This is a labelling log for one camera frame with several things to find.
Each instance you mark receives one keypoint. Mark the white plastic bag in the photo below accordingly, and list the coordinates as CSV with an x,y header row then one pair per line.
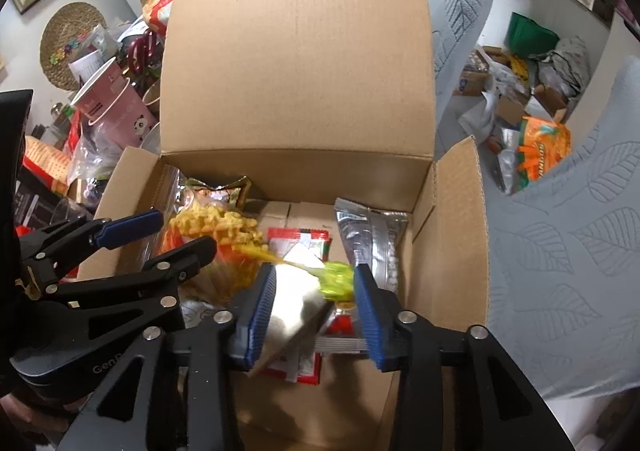
x,y
477,116

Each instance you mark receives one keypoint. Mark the open brown carton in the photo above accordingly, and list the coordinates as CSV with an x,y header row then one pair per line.
x,y
515,106

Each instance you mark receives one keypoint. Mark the brown nut snack packet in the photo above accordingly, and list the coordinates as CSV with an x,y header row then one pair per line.
x,y
210,193

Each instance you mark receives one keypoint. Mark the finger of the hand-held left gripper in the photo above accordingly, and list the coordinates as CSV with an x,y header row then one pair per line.
x,y
185,261
130,228

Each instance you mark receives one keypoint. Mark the green bag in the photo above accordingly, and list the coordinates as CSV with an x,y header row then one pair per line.
x,y
530,33

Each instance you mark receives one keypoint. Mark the cardboard box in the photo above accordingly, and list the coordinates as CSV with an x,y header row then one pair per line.
x,y
300,56

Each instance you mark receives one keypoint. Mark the orange printed bag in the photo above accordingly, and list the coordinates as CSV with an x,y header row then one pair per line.
x,y
545,148

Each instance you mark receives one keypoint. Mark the clear bag of yellow snacks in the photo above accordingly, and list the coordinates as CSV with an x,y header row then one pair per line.
x,y
220,226

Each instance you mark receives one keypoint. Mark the silver red-triangle snack packet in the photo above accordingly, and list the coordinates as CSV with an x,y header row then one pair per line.
x,y
380,241

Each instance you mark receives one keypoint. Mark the white cabinet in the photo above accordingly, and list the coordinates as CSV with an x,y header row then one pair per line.
x,y
610,61

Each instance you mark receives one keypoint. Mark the printed cardboard carton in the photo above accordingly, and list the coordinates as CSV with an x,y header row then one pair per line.
x,y
472,76

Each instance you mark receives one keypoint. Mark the orange-red snack bag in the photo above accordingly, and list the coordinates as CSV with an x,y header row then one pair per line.
x,y
160,6

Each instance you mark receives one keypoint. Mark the crinkled red snack packet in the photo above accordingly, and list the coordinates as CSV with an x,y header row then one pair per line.
x,y
342,326

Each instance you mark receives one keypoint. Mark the grey leaf-pattern chair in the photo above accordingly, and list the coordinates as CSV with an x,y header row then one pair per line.
x,y
460,6
565,256

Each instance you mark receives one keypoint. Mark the white printed paper sheet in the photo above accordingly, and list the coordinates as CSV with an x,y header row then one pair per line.
x,y
87,65

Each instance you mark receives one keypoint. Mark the clear plastic bag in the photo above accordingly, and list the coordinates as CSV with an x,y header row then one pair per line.
x,y
92,156

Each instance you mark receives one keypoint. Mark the grey cloth pile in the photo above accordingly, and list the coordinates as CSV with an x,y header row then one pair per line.
x,y
567,63

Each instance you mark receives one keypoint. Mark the brown paper cup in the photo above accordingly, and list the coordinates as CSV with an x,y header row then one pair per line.
x,y
152,98

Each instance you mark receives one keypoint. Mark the red and white snack packet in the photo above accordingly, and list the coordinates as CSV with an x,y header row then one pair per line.
x,y
300,241

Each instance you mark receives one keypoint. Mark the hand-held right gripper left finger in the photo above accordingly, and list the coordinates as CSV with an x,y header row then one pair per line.
x,y
255,321

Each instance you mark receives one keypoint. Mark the round woven mat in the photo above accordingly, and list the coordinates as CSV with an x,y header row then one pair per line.
x,y
70,31

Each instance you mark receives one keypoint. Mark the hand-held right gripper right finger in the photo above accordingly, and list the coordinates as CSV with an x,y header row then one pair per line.
x,y
372,321

